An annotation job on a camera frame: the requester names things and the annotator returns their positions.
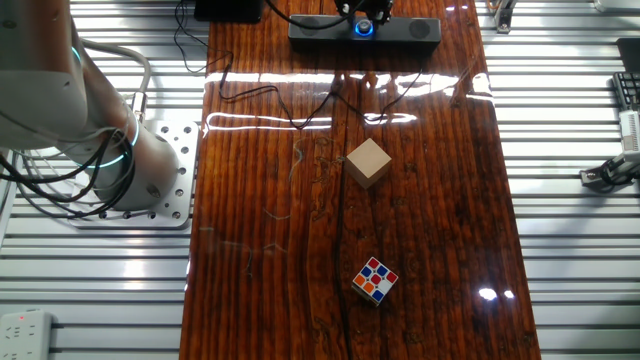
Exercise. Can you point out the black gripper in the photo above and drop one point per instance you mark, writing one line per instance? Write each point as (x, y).
(367, 3)

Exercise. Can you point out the blue lit speaker knob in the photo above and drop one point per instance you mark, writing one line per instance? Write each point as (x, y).
(364, 29)

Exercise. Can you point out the black soundbar speaker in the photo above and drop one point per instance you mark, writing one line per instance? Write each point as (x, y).
(325, 37)

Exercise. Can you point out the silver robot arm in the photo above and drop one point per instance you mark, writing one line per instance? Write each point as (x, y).
(145, 165)

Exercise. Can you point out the black flat device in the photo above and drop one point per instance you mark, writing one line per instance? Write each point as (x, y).
(227, 10)

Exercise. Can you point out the plain wooden cube block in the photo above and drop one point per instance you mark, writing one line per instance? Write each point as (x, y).
(368, 160)

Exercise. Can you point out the dark grey box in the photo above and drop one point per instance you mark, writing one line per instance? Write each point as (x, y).
(629, 52)

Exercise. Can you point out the Rubik's cube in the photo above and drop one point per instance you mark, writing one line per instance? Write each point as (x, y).
(375, 280)

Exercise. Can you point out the black computer keyboard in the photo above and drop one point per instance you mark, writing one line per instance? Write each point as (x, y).
(630, 90)

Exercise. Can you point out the white power strip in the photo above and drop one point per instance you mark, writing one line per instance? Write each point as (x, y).
(25, 335)

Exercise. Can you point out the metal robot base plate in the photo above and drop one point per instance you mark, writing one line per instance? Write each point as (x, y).
(185, 150)

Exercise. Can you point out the small grey ribbed camera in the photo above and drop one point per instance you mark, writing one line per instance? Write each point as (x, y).
(631, 131)

